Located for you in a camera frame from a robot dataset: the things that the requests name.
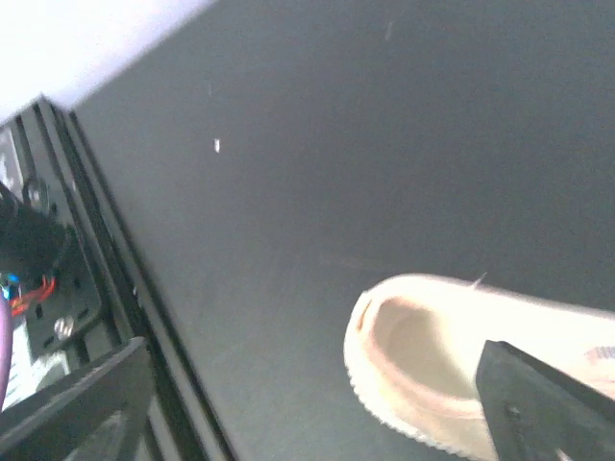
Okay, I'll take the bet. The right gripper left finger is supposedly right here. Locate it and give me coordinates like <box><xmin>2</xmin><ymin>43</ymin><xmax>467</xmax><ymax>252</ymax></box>
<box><xmin>1</xmin><ymin>337</ymin><xmax>154</xmax><ymax>460</ymax></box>

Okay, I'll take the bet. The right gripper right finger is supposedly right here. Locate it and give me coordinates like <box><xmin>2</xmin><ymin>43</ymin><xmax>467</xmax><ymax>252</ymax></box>
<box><xmin>476</xmin><ymin>341</ymin><xmax>614</xmax><ymax>461</ymax></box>

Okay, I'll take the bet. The beige knit sneaker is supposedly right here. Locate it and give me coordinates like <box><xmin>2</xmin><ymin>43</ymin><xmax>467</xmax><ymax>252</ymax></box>
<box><xmin>343</xmin><ymin>274</ymin><xmax>614</xmax><ymax>460</ymax></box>

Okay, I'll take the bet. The black aluminium front rail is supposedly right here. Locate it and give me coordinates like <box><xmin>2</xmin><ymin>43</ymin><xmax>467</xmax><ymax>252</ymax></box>
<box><xmin>1</xmin><ymin>99</ymin><xmax>235</xmax><ymax>460</ymax></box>

